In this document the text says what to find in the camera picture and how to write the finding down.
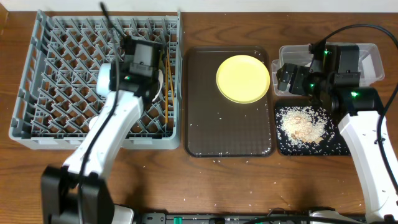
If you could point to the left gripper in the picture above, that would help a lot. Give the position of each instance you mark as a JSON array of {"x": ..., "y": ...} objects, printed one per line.
[{"x": 154, "y": 88}]

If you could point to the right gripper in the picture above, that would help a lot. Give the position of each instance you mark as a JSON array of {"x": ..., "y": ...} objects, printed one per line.
[{"x": 300, "y": 73}]

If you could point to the light blue bowl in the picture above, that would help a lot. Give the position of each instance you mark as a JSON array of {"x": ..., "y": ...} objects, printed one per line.
[{"x": 102, "y": 86}]

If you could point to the yellow round plate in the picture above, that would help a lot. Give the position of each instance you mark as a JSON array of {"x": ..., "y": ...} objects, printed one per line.
[{"x": 243, "y": 79}]

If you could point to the pink white bowl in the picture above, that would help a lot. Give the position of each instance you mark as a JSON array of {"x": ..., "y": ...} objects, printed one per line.
[{"x": 159, "y": 84}]

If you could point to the white cup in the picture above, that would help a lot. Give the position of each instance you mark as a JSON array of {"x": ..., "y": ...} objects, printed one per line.
[{"x": 92, "y": 122}]

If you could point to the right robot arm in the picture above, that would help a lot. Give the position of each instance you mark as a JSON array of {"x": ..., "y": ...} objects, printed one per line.
[{"x": 362, "y": 125}]

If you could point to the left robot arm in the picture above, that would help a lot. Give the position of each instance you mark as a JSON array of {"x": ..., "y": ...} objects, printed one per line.
[{"x": 77, "y": 191}]

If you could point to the black waste tray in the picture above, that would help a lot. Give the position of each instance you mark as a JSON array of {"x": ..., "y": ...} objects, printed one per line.
[{"x": 311, "y": 146}]

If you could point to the spilled rice pile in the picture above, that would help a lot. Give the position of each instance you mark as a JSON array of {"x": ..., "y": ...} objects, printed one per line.
[{"x": 303, "y": 126}]

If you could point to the grey plastic dish rack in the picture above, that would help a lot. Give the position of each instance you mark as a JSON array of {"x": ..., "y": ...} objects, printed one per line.
[{"x": 57, "y": 95}]

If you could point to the dark brown serving tray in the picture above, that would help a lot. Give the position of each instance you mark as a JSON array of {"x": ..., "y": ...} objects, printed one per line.
[{"x": 216, "y": 126}]

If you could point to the clear plastic bin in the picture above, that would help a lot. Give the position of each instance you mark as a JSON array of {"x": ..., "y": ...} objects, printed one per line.
[{"x": 368, "y": 52}]

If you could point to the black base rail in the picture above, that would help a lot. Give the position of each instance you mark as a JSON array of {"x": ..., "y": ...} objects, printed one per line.
[{"x": 163, "y": 216}]

